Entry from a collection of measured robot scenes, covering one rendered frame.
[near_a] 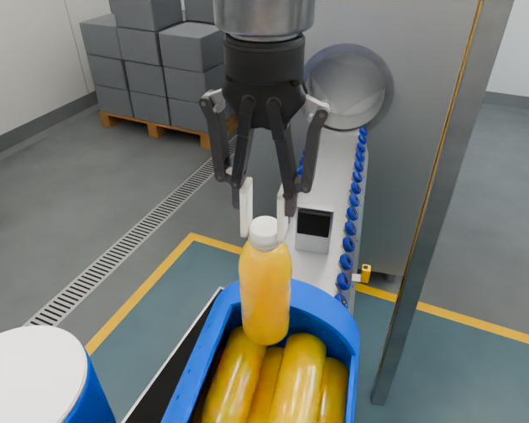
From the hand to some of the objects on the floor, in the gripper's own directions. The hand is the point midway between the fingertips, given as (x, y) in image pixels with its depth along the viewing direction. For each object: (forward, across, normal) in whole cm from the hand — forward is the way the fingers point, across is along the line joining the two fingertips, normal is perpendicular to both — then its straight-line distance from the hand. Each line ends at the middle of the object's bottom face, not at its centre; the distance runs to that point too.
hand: (264, 211), depth 50 cm
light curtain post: (+145, -33, -70) cm, 164 cm away
